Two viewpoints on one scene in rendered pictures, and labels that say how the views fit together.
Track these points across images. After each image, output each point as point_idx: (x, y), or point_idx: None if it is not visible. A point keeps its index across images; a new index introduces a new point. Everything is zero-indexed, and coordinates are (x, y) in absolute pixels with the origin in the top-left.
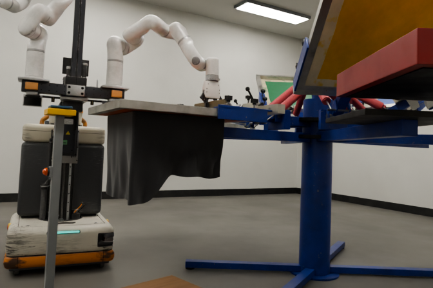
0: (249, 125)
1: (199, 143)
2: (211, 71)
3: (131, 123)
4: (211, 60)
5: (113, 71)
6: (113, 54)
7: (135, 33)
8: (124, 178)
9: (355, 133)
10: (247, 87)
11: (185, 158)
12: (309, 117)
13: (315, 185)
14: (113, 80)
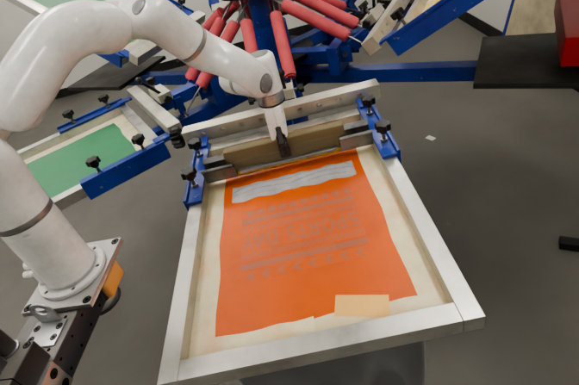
0: (189, 108)
1: None
2: (278, 83)
3: None
4: (271, 64)
5: (65, 243)
6: (27, 202)
7: (52, 90)
8: (370, 376)
9: (449, 76)
10: (282, 71)
11: None
12: (295, 60)
13: None
14: (82, 263)
